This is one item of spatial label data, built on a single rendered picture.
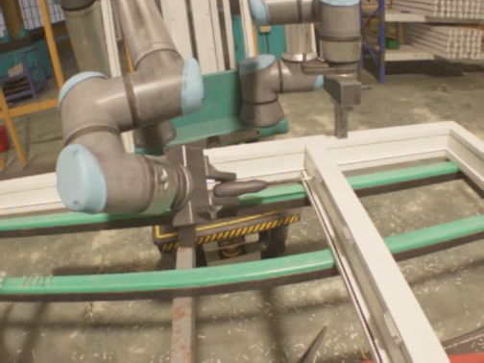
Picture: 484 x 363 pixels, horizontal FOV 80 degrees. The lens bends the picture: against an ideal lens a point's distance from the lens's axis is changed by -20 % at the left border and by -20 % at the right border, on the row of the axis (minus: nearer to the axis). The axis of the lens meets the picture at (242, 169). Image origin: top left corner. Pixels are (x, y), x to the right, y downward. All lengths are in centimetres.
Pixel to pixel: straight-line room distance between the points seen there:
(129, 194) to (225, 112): 115
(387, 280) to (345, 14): 51
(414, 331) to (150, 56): 55
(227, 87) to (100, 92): 108
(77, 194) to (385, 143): 70
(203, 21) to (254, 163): 91
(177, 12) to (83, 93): 108
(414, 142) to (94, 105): 75
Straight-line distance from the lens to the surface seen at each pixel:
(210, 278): 60
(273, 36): 435
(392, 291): 48
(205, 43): 159
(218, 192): 68
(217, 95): 156
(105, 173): 46
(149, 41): 62
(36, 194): 96
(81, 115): 51
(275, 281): 61
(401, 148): 92
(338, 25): 74
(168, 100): 53
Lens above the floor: 130
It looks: 30 degrees down
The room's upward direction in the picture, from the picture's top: 7 degrees counter-clockwise
